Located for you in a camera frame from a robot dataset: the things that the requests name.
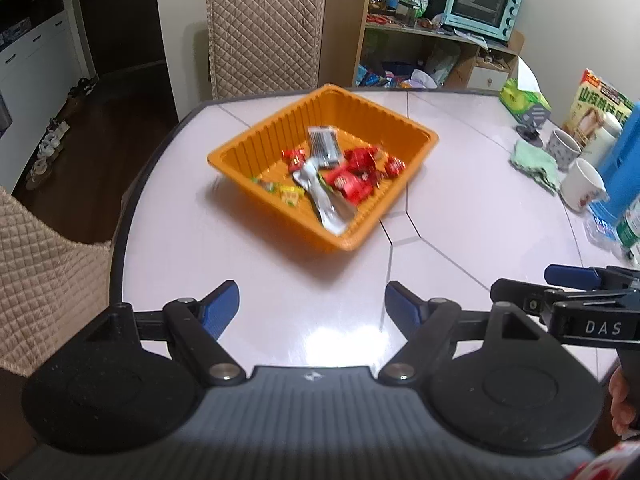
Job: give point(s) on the blue thermos jug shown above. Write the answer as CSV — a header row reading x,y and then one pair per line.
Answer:
x,y
625,160

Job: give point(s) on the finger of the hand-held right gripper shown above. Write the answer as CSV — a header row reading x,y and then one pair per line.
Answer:
x,y
570,275
515,290

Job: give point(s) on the small white drawer cabinet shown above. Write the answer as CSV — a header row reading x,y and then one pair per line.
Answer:
x,y
487,77

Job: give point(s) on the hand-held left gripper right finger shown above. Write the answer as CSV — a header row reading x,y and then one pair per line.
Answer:
x,y
405,307

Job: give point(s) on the green candy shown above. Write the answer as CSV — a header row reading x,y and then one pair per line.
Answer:
x,y
262,183

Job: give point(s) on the chair with quilted beige cover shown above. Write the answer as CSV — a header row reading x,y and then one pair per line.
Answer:
x,y
265,35
45,285

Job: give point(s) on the glass jar metal lid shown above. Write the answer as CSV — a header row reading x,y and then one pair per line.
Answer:
x,y
404,9

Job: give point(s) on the white mug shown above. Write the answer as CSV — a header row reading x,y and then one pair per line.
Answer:
x,y
582,185

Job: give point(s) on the long foil snack packet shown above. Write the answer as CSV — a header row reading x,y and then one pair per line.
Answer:
x,y
322,200

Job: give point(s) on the yellow candy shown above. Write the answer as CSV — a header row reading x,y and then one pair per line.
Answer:
x,y
291,195

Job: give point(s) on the green cloth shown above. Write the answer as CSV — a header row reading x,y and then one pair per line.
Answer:
x,y
535,162

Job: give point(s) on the green tissue pack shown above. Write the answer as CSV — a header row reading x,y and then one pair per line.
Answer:
x,y
522,100

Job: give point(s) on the crushed clear plastic bottle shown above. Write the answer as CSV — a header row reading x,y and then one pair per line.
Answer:
x,y
600,230

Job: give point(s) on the dark wooden door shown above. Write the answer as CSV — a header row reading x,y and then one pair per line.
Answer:
x,y
125,10

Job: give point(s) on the row of shoes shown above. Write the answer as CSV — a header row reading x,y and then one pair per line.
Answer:
x,y
55,135

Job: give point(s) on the orange plastic tray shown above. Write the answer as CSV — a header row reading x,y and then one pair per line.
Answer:
x,y
260,135

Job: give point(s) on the yellow green carton box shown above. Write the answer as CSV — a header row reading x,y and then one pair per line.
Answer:
x,y
597,102

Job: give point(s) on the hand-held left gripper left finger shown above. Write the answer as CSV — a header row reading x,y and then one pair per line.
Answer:
x,y
220,307

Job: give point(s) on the grey patterned mug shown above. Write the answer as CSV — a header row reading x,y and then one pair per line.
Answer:
x,y
562,146

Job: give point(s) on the mint green toaster oven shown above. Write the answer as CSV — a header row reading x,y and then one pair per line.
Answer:
x,y
482,2

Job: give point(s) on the black grey snack packet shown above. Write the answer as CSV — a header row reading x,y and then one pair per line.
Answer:
x,y
324,146

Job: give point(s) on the grey phone stand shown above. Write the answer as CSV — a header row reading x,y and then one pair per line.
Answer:
x,y
532,120

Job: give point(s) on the person's right hand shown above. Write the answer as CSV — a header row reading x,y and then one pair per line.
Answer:
x,y
617,405

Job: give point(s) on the wooden shelf unit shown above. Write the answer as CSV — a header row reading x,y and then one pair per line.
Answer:
x,y
345,35

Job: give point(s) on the clear water bottle green label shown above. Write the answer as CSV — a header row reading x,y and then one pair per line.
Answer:
x,y
631,230

